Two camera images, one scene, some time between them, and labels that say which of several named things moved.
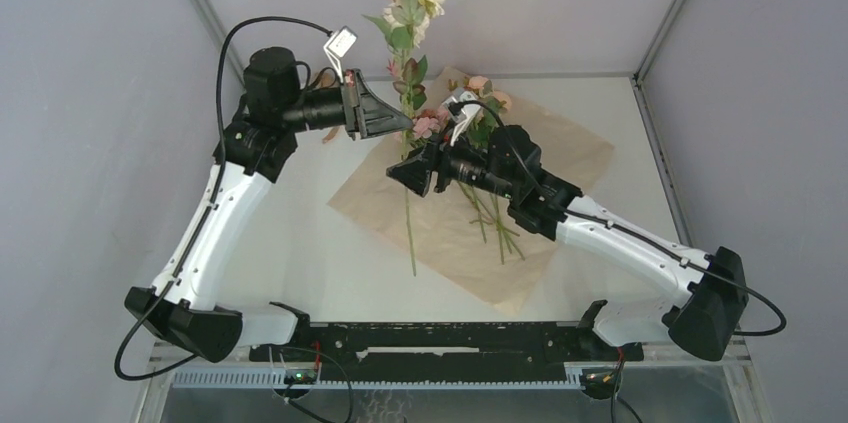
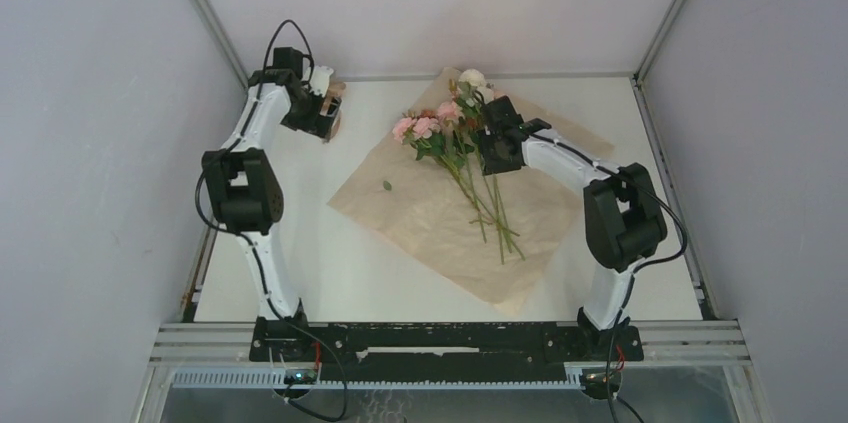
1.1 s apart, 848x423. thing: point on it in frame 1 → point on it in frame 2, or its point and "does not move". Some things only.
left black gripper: x=365 y=114 → x=316 y=125
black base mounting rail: x=446 y=352 does not move
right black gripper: x=416 y=171 → x=489 y=163
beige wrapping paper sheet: x=464 y=228 does not move
